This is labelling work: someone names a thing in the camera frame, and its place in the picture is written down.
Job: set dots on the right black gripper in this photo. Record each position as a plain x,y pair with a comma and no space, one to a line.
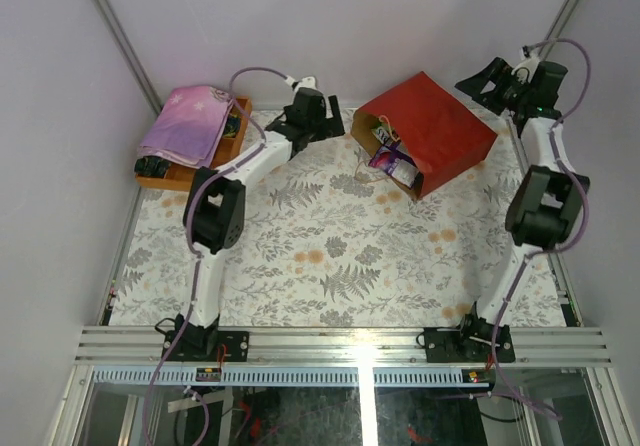
474,85

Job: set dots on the purple snack packet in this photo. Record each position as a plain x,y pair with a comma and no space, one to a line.
395,164

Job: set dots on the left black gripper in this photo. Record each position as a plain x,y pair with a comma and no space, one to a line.
325,122

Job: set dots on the red paper bag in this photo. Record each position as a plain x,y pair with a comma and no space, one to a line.
443,138

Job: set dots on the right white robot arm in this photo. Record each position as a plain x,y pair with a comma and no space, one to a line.
551,196

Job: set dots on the orange wooden organizer tray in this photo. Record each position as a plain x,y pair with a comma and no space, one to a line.
179,178

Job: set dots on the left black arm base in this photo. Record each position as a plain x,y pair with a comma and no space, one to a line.
203,344

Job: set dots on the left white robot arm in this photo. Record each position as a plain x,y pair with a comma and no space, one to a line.
215,214

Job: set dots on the yellow green snack packet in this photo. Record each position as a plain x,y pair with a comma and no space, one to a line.
385,135

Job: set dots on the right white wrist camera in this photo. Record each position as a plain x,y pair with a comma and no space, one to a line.
526,68

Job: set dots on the folded purple cloth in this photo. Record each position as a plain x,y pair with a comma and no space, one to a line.
189,128

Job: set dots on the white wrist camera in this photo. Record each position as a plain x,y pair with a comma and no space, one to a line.
309,82
526,68

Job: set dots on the aluminium front rail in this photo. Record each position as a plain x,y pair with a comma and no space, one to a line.
547,347

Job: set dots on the dark patterned item in tray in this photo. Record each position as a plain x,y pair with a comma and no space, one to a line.
151,166

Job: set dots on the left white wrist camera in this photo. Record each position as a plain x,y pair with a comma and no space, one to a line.
309,82

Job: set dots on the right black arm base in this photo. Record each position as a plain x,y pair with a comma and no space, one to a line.
474,340

